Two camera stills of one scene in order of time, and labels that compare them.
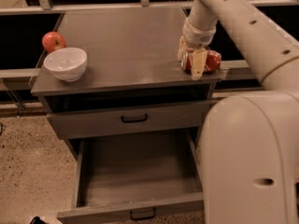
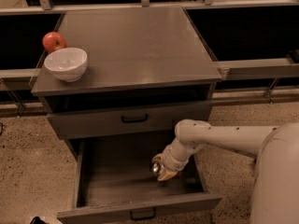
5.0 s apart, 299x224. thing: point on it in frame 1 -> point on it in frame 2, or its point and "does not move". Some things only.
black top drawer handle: [134, 121] does not move
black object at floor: [37, 220] does not move
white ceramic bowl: [67, 63] does not move
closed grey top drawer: [126, 120] does not move
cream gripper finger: [181, 52] -> [157, 158]
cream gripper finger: [198, 60] -> [166, 174]
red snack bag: [212, 63] -> [177, 175]
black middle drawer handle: [135, 218] does not move
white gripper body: [197, 36] -> [172, 161]
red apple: [52, 41] does not move
